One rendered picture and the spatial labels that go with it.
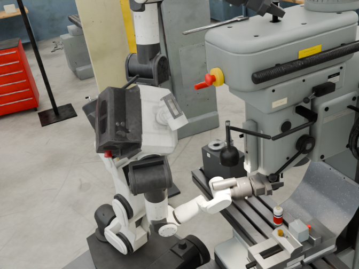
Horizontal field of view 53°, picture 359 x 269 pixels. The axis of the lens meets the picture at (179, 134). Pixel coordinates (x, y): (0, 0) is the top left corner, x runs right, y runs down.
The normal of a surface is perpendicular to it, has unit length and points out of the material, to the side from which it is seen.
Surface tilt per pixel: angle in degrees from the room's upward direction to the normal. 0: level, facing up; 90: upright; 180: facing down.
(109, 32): 90
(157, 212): 104
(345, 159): 90
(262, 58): 90
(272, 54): 90
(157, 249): 0
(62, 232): 0
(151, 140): 58
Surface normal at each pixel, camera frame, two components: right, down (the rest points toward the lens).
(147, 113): 0.52, -0.21
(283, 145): 0.43, 0.41
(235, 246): -0.12, -0.85
